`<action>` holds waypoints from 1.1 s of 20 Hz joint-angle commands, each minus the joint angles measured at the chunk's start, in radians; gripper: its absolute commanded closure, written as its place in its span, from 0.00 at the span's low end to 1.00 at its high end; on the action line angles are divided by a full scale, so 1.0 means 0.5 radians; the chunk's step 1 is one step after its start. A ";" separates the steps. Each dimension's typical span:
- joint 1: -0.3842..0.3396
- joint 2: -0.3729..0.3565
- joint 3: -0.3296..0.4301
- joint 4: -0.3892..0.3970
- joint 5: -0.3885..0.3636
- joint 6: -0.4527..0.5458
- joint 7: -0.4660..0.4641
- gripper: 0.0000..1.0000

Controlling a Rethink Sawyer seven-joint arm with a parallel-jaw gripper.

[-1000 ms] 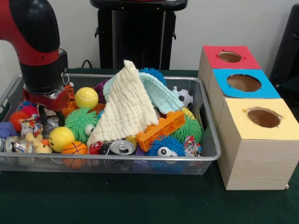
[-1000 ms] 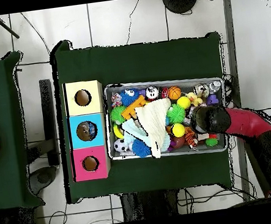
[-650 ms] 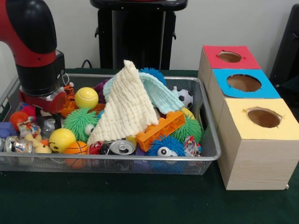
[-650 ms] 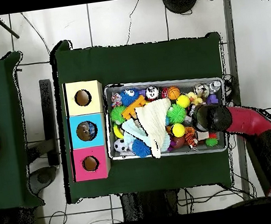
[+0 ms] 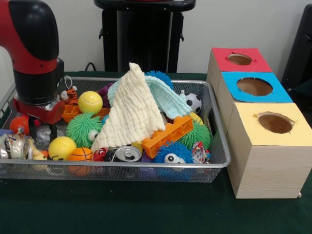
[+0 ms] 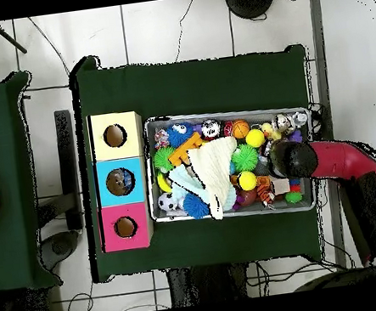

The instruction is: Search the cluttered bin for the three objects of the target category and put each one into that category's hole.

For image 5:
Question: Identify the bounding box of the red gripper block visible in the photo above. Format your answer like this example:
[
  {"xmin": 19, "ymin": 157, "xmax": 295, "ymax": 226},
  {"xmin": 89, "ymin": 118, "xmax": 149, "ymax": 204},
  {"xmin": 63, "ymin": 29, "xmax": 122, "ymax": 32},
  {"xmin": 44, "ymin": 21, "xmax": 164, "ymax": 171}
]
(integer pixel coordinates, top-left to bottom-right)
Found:
[{"xmin": 11, "ymin": 97, "xmax": 65, "ymax": 142}]

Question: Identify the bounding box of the crushed clear plastic bottle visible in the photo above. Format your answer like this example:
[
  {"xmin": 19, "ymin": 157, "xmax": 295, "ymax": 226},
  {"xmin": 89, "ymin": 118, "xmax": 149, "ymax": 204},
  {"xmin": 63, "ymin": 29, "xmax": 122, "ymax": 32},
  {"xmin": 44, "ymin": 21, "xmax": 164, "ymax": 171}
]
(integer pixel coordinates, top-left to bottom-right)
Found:
[{"xmin": 35, "ymin": 124, "xmax": 51, "ymax": 150}]

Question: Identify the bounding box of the orange toy brick with studs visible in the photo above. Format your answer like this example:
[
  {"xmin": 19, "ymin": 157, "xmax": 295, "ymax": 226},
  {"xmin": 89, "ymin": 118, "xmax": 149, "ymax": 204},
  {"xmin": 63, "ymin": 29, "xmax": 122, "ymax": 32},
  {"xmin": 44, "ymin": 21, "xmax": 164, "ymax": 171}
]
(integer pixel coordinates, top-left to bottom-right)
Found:
[{"xmin": 62, "ymin": 104, "xmax": 82, "ymax": 122}]

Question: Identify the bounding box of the cream yellow knitted cloth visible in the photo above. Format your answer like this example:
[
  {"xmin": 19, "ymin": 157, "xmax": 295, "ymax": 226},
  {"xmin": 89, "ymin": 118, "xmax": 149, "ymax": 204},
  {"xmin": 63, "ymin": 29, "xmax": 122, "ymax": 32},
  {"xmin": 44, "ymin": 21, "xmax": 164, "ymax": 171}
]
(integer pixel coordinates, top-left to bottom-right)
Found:
[{"xmin": 91, "ymin": 62, "xmax": 167, "ymax": 153}]

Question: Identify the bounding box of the shallow clear mesh bin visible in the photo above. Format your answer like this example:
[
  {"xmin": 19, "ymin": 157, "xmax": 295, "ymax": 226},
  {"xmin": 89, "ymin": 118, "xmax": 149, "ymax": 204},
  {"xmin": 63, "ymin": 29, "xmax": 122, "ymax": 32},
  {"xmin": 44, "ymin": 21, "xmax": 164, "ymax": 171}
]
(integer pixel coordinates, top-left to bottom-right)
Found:
[{"xmin": 0, "ymin": 76, "xmax": 232, "ymax": 183}]

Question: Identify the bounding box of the wooden box with three holes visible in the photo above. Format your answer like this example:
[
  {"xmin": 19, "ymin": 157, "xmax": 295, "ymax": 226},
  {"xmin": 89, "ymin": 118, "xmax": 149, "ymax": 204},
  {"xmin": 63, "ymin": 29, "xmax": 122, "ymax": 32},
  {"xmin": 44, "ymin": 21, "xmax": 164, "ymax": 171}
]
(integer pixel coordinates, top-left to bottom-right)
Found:
[{"xmin": 206, "ymin": 47, "xmax": 312, "ymax": 199}]

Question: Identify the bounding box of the yellow smiley ball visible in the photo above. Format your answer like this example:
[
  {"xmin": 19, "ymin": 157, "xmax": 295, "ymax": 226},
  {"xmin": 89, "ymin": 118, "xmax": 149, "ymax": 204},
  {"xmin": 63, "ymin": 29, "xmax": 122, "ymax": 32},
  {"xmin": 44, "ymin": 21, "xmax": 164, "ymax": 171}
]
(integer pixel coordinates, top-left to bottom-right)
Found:
[{"xmin": 48, "ymin": 136, "xmax": 77, "ymax": 161}]

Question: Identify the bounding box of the crushed shiny silver can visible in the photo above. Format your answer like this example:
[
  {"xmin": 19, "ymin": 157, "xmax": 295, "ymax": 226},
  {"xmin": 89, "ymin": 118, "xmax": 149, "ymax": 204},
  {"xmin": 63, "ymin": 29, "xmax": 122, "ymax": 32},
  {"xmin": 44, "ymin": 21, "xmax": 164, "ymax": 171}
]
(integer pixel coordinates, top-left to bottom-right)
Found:
[{"xmin": 0, "ymin": 133, "xmax": 35, "ymax": 160}]

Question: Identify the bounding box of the light green spiky ball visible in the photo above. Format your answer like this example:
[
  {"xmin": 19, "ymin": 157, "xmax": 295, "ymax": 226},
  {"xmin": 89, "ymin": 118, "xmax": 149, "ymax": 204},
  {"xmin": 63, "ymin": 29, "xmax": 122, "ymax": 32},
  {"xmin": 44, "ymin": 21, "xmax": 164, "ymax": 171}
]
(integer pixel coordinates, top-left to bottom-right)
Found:
[{"xmin": 66, "ymin": 113, "xmax": 103, "ymax": 148}]

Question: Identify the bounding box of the striped orange tiger toy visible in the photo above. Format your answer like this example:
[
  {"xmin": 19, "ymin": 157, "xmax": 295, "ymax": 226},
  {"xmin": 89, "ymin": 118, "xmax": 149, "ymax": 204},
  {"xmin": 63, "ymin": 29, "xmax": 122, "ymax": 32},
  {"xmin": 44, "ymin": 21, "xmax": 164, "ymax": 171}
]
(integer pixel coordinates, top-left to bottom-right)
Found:
[{"xmin": 60, "ymin": 86, "xmax": 78, "ymax": 106}]

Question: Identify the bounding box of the small orange basketball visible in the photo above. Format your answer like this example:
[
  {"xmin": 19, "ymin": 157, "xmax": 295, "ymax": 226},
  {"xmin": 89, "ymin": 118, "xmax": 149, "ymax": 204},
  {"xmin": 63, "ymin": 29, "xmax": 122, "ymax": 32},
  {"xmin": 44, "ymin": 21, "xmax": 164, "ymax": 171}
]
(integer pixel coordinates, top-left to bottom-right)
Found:
[{"xmin": 67, "ymin": 147, "xmax": 94, "ymax": 176}]

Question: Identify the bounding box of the black drink can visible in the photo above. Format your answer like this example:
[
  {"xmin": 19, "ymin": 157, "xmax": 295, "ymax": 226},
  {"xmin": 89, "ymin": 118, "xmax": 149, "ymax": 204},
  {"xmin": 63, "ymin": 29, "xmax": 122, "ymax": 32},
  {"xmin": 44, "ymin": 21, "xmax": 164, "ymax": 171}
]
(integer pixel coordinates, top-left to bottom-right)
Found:
[{"xmin": 114, "ymin": 145, "xmax": 142, "ymax": 162}]

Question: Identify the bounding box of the long orange toy brick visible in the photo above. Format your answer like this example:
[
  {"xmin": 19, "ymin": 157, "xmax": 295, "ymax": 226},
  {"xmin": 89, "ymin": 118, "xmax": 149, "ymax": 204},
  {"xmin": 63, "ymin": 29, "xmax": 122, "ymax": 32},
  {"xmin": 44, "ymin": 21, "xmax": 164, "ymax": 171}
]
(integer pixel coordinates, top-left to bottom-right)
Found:
[{"xmin": 142, "ymin": 115, "xmax": 195, "ymax": 158}]

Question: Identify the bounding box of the plain blue spiky ball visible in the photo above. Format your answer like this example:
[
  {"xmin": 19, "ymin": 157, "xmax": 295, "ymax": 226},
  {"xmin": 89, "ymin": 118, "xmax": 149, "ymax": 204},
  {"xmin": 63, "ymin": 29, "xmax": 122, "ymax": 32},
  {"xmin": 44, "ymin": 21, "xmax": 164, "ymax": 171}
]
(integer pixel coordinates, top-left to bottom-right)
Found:
[{"xmin": 146, "ymin": 70, "xmax": 174, "ymax": 91}]

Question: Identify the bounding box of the pale blue waffle cloth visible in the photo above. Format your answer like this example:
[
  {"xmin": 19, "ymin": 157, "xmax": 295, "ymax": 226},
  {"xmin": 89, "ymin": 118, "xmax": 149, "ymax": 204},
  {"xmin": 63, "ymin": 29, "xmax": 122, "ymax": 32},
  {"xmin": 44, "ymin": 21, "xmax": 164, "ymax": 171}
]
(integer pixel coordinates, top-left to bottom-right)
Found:
[{"xmin": 107, "ymin": 76, "xmax": 193, "ymax": 120}]

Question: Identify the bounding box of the dark green table cloth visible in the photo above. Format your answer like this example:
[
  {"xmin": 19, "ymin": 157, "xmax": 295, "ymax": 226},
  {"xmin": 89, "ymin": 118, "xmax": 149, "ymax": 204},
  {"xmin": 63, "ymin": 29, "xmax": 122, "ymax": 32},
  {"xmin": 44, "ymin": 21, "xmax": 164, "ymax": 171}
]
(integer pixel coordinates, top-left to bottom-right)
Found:
[{"xmin": 0, "ymin": 71, "xmax": 312, "ymax": 234}]

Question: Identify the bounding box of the blue spiky ball with eyes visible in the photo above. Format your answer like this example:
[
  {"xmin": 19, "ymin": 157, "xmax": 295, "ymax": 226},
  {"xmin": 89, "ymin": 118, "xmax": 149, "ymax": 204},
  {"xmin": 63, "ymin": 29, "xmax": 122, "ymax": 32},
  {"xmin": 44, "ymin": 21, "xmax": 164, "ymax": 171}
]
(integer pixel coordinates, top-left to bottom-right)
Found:
[{"xmin": 153, "ymin": 141, "xmax": 195, "ymax": 181}]

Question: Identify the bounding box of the small soccer ball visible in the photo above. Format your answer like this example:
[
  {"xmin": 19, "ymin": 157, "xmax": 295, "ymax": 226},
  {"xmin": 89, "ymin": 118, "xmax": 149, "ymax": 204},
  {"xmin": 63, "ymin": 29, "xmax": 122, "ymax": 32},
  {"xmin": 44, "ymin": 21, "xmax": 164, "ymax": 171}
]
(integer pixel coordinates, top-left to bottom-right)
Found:
[{"xmin": 185, "ymin": 93, "xmax": 202, "ymax": 114}]

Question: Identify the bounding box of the large green spiky ball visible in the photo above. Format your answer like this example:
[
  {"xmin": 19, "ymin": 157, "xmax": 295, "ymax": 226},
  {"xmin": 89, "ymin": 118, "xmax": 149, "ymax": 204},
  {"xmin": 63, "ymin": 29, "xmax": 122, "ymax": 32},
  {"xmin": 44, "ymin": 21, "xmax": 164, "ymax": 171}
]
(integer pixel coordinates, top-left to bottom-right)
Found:
[{"xmin": 178, "ymin": 118, "xmax": 212, "ymax": 150}]

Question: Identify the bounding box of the black upright panel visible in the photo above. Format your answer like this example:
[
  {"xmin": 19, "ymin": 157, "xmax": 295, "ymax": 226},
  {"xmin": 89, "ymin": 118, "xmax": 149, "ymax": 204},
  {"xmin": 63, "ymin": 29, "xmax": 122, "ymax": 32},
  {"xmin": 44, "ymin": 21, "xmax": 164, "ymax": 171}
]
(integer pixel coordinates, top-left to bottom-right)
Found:
[{"xmin": 283, "ymin": 4, "xmax": 312, "ymax": 91}]

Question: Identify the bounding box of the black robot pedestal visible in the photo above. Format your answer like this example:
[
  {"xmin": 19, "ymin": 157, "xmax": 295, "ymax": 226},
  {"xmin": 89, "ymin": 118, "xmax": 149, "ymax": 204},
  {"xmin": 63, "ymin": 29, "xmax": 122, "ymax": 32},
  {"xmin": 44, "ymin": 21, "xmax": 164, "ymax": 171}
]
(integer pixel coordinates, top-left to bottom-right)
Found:
[{"xmin": 94, "ymin": 0, "xmax": 196, "ymax": 74}]

